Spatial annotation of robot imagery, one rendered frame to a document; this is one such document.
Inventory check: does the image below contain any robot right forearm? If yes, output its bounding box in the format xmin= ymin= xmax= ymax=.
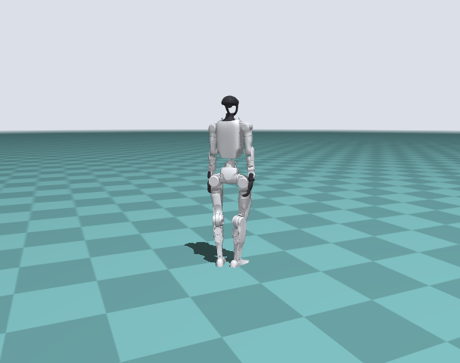
xmin=246 ymin=147 xmax=256 ymax=178

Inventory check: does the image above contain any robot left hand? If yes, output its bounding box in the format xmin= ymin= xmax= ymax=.
xmin=207 ymin=171 xmax=212 ymax=193

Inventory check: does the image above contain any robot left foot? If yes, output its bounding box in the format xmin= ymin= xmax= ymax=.
xmin=216 ymin=256 xmax=226 ymax=267

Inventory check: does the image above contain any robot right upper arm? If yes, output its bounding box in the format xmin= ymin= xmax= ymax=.
xmin=239 ymin=122 xmax=253 ymax=156

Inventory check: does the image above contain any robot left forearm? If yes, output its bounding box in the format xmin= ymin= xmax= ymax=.
xmin=207 ymin=152 xmax=217 ymax=176

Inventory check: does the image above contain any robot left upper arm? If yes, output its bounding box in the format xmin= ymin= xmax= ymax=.
xmin=208 ymin=123 xmax=219 ymax=155

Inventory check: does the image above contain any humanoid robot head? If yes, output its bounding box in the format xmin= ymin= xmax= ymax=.
xmin=222 ymin=96 xmax=239 ymax=121

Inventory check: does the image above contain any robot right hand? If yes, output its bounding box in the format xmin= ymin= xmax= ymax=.
xmin=242 ymin=173 xmax=255 ymax=197

